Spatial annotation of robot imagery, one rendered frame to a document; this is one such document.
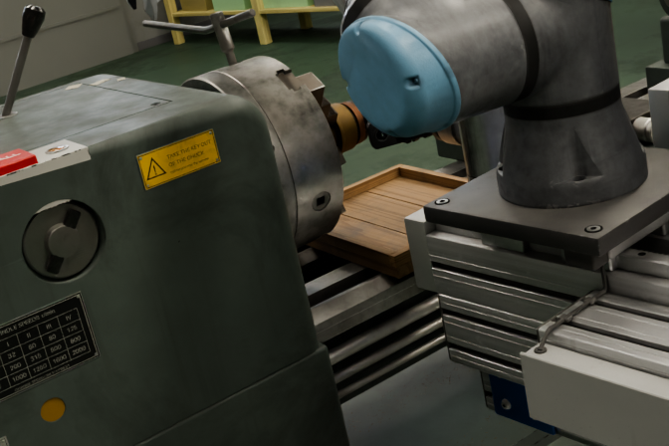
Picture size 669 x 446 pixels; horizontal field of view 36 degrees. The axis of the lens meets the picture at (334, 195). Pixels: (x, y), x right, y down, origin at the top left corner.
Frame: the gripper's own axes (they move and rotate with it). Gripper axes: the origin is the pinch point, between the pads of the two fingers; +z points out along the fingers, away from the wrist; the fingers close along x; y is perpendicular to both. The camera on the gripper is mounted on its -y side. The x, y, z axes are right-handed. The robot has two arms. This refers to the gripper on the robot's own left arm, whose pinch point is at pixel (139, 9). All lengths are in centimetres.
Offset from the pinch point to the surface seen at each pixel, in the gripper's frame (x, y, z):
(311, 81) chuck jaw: -29.3, 13.6, 7.6
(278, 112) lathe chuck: -34.4, 3.9, 8.1
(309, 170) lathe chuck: -39.8, 5.0, 16.1
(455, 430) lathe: -54, 22, 69
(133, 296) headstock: -51, -30, 16
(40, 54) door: 709, 217, 291
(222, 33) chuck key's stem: -16.6, 5.9, 1.1
